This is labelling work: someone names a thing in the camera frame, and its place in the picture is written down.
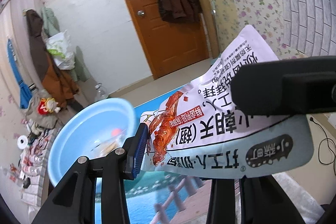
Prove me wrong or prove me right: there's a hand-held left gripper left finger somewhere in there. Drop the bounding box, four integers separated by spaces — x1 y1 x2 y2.
31 123 150 224

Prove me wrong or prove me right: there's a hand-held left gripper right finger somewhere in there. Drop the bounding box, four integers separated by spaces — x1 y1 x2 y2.
210 175 326 224

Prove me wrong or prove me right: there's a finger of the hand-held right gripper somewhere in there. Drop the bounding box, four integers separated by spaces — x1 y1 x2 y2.
230 55 336 117

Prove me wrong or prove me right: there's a clear bag of cotton swabs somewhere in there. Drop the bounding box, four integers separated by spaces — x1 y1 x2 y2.
89 136 125 157

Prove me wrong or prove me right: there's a blue plastic basin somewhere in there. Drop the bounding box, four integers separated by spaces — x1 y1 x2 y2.
48 98 137 188

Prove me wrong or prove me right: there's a white snack packet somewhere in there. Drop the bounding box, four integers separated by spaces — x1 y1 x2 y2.
140 25 314 179

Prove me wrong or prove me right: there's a clear water bottle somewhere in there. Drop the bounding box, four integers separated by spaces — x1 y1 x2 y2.
94 84 109 100

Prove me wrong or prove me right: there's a tan wooden board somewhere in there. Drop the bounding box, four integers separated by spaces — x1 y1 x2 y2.
185 0 221 59

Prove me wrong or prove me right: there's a plush doll with red heart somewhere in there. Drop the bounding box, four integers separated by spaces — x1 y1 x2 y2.
37 97 61 115

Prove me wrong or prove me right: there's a grey cloth bag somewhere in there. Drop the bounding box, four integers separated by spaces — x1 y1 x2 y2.
25 89 62 130

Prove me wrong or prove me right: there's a brown wooden door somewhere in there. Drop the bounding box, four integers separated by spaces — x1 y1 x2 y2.
109 0 213 80

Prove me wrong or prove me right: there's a low tiled shelf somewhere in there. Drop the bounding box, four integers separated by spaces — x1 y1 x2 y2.
0 119 58 207

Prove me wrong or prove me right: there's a brown and orange coat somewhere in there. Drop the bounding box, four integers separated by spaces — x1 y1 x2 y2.
26 9 79 110

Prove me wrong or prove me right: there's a white tape roll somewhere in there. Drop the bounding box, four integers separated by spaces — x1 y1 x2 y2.
16 135 29 148

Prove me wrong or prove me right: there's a white green plastic bag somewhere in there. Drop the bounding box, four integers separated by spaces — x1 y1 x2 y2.
45 30 75 69

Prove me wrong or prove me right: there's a blue hanging bag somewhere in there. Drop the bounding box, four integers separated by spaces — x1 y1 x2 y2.
7 38 33 109

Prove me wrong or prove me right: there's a pale green coat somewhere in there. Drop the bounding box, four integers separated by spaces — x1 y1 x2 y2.
41 6 91 83

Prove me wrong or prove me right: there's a black cable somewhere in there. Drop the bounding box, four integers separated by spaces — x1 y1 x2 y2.
307 115 336 169

